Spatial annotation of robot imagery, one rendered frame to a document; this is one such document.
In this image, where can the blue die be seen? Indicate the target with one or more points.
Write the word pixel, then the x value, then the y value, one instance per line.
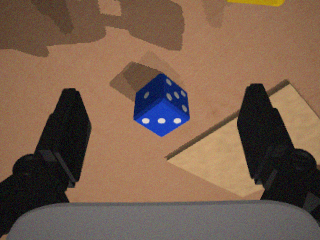
pixel 161 106

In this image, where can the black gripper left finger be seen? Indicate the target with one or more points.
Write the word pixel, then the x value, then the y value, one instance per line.
pixel 42 178

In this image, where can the yellow die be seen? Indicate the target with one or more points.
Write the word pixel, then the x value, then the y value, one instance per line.
pixel 260 2

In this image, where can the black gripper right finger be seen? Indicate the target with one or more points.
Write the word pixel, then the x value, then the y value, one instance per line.
pixel 288 174

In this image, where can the tan mat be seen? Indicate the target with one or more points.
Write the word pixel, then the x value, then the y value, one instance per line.
pixel 218 157

